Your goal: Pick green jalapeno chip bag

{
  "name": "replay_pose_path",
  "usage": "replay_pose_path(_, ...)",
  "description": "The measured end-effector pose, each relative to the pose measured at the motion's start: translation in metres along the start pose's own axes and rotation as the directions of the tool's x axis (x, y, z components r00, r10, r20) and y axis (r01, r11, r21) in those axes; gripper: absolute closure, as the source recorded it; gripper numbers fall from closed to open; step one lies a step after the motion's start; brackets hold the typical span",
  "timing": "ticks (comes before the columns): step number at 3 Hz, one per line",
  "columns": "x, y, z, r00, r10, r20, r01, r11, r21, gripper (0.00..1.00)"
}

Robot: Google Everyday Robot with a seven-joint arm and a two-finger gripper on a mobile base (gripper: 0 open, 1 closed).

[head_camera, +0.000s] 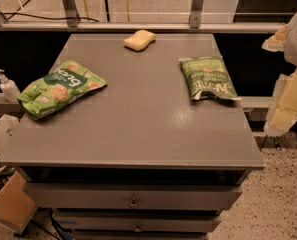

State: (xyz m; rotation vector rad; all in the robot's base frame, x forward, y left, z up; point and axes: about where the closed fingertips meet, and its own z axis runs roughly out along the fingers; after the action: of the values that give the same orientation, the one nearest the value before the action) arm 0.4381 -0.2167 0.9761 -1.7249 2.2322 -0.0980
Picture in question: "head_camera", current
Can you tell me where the yellow sponge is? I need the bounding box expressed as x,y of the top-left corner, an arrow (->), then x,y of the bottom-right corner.
124,30 -> 156,51

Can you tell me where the green rice chips bag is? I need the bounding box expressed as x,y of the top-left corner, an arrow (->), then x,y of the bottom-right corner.
17,61 -> 107,120

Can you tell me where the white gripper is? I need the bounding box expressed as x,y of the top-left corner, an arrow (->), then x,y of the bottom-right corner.
262,13 -> 297,137

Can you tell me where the top drawer metal knob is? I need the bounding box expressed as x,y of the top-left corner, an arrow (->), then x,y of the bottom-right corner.
129,198 -> 139,209

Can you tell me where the grey drawer cabinet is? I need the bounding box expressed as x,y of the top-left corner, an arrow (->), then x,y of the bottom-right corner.
0,34 -> 264,240

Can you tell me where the metal railing frame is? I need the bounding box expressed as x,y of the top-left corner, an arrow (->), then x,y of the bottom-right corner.
0,0 -> 297,33

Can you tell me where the black cable on floor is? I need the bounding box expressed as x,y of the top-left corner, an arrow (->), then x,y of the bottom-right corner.
1,11 -> 100,23

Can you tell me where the white pump dispenser bottle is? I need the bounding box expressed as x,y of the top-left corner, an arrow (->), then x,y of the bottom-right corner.
0,69 -> 20,103

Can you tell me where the drawer metal knob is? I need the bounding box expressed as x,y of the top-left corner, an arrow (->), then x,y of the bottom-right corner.
134,224 -> 143,233
129,198 -> 139,209

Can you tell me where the green jalapeno chip bag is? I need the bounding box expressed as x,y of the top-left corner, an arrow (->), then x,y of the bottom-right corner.
179,56 -> 240,100

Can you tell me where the open cardboard box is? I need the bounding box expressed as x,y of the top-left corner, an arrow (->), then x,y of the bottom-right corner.
0,114 -> 37,234

